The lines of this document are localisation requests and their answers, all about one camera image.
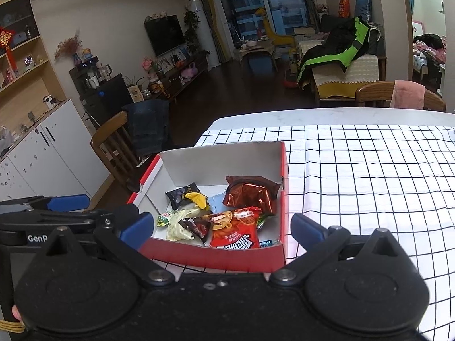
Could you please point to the red cardboard box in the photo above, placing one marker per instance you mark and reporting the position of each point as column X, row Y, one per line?
column 213, row 165

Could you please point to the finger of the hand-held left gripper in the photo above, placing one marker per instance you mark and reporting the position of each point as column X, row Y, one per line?
column 67, row 203
column 119, row 216

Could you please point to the pink bag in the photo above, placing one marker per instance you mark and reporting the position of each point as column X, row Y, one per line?
column 188, row 70

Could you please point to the bright green candy packet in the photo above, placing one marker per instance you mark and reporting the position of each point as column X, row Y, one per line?
column 164, row 219

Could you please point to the television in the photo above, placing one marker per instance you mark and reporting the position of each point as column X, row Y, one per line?
column 164, row 35

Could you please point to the orange red snack packet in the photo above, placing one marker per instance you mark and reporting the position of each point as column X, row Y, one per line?
column 247, row 216

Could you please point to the glass balcony door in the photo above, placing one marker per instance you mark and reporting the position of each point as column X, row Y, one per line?
column 256, row 7

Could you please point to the light blue snack packet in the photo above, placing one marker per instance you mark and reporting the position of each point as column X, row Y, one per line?
column 216, row 206

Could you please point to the red cushion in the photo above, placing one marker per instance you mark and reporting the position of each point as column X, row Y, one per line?
column 344, row 7

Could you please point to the black drinks cabinet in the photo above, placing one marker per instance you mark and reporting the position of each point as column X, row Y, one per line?
column 106, row 92

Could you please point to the yellow elastic band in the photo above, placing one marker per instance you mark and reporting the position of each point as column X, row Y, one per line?
column 12, row 326

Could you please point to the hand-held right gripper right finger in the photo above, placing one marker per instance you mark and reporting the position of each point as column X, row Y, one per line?
column 305, row 228

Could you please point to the yellow giraffe chair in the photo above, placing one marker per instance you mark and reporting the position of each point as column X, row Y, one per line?
column 275, row 32

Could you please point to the checkered tablecloth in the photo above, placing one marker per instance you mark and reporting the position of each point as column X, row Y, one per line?
column 355, row 170

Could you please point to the pink bed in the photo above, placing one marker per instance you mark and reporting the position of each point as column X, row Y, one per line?
column 428, row 53

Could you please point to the wooden chair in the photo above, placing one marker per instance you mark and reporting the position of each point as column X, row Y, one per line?
column 373, row 96
column 110, row 149

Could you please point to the pale yellow snack packet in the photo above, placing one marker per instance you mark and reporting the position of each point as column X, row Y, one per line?
column 179, row 227

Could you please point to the dark red snack packet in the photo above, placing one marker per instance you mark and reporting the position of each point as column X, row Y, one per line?
column 250, row 195

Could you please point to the pink towel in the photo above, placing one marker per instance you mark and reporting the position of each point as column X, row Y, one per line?
column 408, row 94

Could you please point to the beige sofa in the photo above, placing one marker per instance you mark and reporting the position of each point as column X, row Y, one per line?
column 359, row 74

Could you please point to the pink flower bouquet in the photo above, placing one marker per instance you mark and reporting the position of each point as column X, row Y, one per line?
column 149, row 65

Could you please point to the black snack packet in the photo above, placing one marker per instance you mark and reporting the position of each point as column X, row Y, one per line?
column 179, row 195

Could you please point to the dried flower vase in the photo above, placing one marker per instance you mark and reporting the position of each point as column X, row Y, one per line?
column 69, row 48

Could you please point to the yellow curtain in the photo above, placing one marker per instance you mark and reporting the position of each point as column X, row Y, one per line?
column 211, row 17

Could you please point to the green houseplant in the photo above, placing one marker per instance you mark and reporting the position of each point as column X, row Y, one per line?
column 191, row 25

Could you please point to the blue cushion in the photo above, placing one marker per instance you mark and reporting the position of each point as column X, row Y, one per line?
column 364, row 4

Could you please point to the red slippers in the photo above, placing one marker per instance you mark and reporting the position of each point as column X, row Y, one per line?
column 290, row 82

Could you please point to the wooden TV cabinet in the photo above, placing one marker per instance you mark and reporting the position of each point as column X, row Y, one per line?
column 185, row 81

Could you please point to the wooden wall shelf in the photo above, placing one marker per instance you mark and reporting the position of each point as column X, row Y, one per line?
column 28, row 88

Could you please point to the black green jacket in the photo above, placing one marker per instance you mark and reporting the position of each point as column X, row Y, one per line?
column 334, row 49

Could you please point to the dark brown snack packet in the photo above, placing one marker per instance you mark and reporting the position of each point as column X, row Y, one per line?
column 197, row 228

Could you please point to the white tower air conditioner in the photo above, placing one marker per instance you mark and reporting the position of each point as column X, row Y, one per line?
column 206, row 32

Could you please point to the white cabinet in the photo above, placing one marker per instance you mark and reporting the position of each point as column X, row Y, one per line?
column 53, row 156

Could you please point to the person's left hand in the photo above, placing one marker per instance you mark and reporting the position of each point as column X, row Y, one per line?
column 17, row 313

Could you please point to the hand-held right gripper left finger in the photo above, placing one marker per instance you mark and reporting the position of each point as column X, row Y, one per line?
column 137, row 231

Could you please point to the coffee table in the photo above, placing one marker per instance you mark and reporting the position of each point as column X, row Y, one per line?
column 256, row 51

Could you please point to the blue jeans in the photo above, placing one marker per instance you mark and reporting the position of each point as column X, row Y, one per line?
column 147, row 128

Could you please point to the red knot ornament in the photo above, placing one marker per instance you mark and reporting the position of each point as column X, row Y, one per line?
column 6, row 39

